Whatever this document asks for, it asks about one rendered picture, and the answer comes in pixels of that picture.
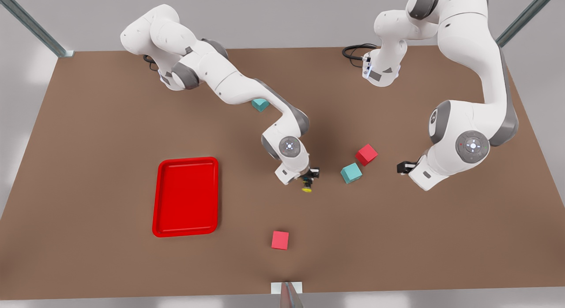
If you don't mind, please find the red cube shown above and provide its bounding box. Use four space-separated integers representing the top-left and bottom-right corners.
355 143 379 167
271 230 290 251

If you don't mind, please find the red rectangular tray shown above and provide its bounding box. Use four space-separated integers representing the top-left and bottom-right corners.
152 157 219 238

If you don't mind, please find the silver frame post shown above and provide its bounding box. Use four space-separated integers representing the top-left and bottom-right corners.
270 281 304 308
495 0 560 48
0 0 75 58

